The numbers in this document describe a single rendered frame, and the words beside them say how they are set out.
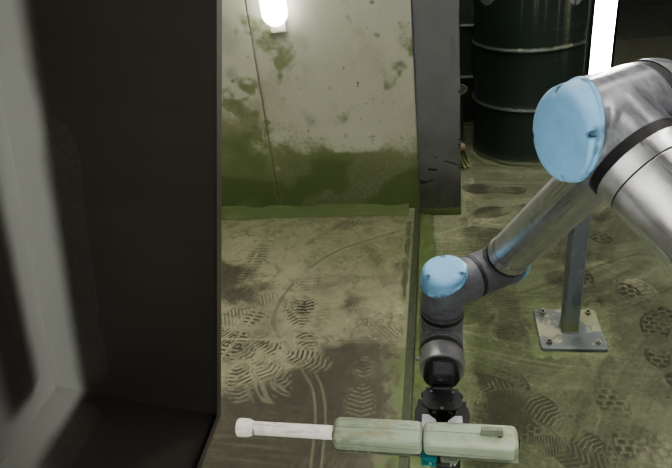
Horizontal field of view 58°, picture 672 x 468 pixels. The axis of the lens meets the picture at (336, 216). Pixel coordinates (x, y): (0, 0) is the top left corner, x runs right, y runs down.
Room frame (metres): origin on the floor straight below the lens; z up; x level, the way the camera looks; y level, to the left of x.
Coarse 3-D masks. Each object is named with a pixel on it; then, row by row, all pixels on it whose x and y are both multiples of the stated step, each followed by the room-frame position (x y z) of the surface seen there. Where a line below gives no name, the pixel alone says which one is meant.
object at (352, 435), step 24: (240, 432) 0.77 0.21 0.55; (264, 432) 0.77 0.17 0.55; (288, 432) 0.76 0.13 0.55; (312, 432) 0.75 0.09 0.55; (336, 432) 0.73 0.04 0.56; (360, 432) 0.73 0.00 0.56; (384, 432) 0.72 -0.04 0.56; (408, 432) 0.71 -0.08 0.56; (432, 432) 0.71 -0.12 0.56; (456, 432) 0.70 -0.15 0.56; (480, 432) 0.70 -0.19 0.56; (504, 432) 0.69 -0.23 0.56; (456, 456) 0.68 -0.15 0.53; (480, 456) 0.67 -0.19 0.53; (504, 456) 0.66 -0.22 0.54
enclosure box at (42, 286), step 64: (0, 0) 0.94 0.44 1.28; (64, 0) 0.92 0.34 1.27; (128, 0) 0.91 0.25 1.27; (192, 0) 0.89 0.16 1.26; (0, 64) 0.95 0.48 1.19; (64, 64) 0.93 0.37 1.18; (128, 64) 0.91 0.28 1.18; (192, 64) 0.89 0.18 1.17; (0, 128) 0.93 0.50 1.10; (64, 128) 0.93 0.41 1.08; (128, 128) 0.91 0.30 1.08; (192, 128) 0.90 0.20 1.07; (0, 192) 0.91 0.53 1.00; (64, 192) 0.94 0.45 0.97; (128, 192) 0.92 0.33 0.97; (192, 192) 0.90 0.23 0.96; (0, 256) 0.88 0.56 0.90; (64, 256) 0.95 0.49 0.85; (128, 256) 0.93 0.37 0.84; (192, 256) 0.90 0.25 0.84; (0, 320) 0.85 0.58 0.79; (64, 320) 0.96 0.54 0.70; (128, 320) 0.93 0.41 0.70; (192, 320) 0.91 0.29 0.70; (0, 384) 0.82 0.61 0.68; (64, 384) 0.97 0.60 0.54; (128, 384) 0.94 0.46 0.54; (192, 384) 0.91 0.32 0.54; (0, 448) 0.79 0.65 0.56; (64, 448) 0.82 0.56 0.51; (128, 448) 0.82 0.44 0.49; (192, 448) 0.82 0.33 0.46
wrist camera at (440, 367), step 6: (432, 366) 0.81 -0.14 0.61; (438, 366) 0.81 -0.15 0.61; (444, 366) 0.81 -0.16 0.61; (450, 366) 0.81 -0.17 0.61; (432, 372) 0.80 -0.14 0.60; (438, 372) 0.80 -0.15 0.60; (444, 372) 0.80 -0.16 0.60; (450, 372) 0.80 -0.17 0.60; (432, 378) 0.82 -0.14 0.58; (438, 378) 0.80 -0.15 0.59; (444, 378) 0.80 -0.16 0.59; (450, 378) 0.80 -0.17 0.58; (432, 384) 0.85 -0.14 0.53; (438, 384) 0.84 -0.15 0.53; (444, 384) 0.84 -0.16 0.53; (450, 384) 0.84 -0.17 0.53
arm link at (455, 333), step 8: (424, 328) 0.99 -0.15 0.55; (432, 328) 0.97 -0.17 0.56; (440, 328) 0.96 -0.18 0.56; (448, 328) 0.96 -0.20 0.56; (456, 328) 0.97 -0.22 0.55; (424, 336) 0.97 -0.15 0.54; (432, 336) 0.96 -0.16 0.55; (440, 336) 0.95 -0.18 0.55; (448, 336) 0.95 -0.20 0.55; (456, 336) 0.96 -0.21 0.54; (424, 344) 0.95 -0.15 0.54
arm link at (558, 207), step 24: (552, 192) 0.87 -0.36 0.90; (576, 192) 0.83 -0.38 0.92; (528, 216) 0.92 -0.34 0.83; (552, 216) 0.87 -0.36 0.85; (576, 216) 0.85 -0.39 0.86; (504, 240) 0.97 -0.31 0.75; (528, 240) 0.92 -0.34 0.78; (552, 240) 0.90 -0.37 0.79; (480, 264) 1.01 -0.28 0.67; (504, 264) 0.98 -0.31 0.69; (528, 264) 0.96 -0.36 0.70
